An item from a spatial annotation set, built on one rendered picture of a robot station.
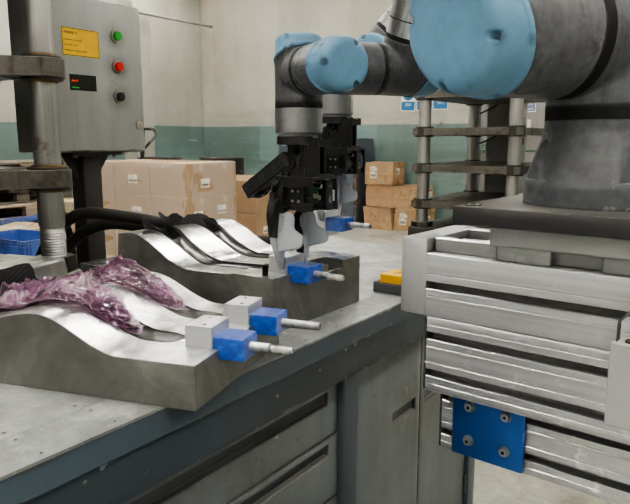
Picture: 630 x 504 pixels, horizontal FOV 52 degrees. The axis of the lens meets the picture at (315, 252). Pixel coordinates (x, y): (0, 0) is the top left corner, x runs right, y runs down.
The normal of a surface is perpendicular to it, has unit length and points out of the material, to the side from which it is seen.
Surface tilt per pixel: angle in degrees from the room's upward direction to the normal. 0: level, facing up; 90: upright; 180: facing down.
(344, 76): 90
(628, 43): 103
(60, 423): 0
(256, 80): 90
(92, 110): 90
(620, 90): 91
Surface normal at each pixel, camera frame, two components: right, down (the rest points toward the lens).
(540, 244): -0.63, 0.14
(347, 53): 0.43, 0.15
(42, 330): -0.31, 0.16
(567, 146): -0.77, -0.20
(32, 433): 0.00, -0.98
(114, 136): 0.82, 0.10
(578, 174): -0.63, -0.17
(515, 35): 0.38, 0.38
